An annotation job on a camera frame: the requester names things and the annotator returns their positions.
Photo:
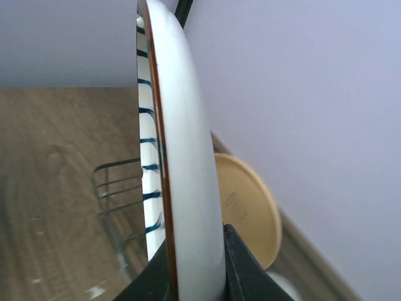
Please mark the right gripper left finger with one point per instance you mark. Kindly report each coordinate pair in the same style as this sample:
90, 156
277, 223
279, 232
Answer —
153, 282

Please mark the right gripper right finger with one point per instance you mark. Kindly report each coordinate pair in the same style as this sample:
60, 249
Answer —
245, 278

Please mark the orange plastic plate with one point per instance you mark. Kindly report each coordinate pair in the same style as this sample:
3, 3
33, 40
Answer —
249, 206

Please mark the white blue striped plate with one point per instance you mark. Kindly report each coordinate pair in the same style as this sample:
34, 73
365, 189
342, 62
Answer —
181, 199

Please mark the black wire dish rack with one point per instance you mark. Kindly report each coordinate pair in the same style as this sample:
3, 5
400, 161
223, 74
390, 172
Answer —
117, 187

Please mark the cream and teal bowl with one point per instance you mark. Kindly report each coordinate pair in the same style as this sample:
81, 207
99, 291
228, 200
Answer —
286, 285

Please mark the right black frame post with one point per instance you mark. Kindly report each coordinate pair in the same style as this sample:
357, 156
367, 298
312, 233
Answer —
182, 11

